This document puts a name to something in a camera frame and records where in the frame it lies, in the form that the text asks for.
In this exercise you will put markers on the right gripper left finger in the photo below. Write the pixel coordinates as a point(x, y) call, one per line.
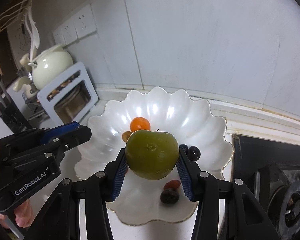
point(59, 216)

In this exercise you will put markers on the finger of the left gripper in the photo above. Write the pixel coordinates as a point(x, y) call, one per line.
point(71, 140)
point(60, 132)

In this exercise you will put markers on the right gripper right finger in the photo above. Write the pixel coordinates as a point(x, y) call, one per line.
point(244, 216)

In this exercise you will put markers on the dark cherry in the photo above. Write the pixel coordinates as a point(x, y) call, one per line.
point(193, 153)
point(169, 196)

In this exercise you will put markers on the small red cherry tomato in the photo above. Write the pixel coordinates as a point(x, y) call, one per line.
point(172, 184)

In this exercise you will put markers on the large tan longan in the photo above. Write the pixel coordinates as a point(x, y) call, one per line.
point(126, 135)

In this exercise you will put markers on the orange tangerine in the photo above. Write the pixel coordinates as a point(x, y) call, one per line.
point(139, 123)

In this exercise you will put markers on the blueberry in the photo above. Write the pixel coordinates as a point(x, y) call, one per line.
point(184, 147)

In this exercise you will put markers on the green round plum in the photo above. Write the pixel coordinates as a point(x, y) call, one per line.
point(151, 155)

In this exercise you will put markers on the person left hand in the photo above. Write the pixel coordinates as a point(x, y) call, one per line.
point(23, 215)

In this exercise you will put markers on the glass jar in rack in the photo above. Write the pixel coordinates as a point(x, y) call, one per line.
point(69, 107)

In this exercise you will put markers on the black gas stove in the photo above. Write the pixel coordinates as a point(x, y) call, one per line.
point(271, 170)

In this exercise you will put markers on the cream ceramic teapot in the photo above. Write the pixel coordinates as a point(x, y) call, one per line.
point(49, 64)

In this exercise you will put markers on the white scalloped fruit bowl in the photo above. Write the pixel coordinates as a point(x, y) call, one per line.
point(151, 127)

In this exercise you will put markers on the white rice spoon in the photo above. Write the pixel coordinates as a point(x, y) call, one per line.
point(35, 33)

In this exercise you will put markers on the white ladle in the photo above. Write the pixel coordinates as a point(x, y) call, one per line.
point(33, 50)

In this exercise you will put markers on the white dish rack frame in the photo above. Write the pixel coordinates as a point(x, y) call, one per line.
point(57, 89)

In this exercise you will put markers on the white wall socket panel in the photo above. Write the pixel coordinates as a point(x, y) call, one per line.
point(77, 26)

